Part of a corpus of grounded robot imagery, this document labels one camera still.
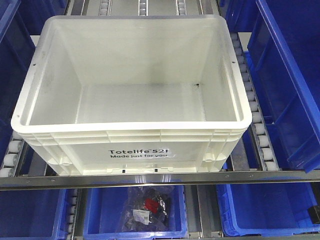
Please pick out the white Totelife plastic bin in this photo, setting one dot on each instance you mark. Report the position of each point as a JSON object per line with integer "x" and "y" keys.
{"x": 111, "y": 95}

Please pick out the blue bin lower middle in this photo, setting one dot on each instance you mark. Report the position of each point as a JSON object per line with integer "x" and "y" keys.
{"x": 103, "y": 216}

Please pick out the blue bin lower right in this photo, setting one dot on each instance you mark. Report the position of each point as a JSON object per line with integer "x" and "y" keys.
{"x": 266, "y": 209}

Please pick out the blue bin right of shelf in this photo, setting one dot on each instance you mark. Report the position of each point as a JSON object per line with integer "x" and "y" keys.
{"x": 285, "y": 50}

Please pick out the blue bin left side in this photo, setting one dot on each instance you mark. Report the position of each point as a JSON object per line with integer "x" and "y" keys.
{"x": 16, "y": 52}

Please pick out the blue bin lower left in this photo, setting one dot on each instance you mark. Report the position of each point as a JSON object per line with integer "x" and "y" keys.
{"x": 34, "y": 214}

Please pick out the plastic bag of parts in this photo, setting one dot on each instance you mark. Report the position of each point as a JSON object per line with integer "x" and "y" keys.
{"x": 147, "y": 209}

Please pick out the right white roller track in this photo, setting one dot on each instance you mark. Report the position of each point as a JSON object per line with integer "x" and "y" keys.
{"x": 261, "y": 142}

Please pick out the white roller track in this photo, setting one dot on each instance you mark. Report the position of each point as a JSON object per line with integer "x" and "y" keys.
{"x": 261, "y": 142}
{"x": 10, "y": 161}

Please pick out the lower left roller track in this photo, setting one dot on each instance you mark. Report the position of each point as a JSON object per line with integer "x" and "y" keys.
{"x": 72, "y": 212}

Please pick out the left white roller track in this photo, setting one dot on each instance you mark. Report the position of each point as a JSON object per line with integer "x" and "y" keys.
{"x": 10, "y": 161}

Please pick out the steel shelf front rail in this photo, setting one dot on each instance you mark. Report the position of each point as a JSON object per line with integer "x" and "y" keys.
{"x": 156, "y": 179}

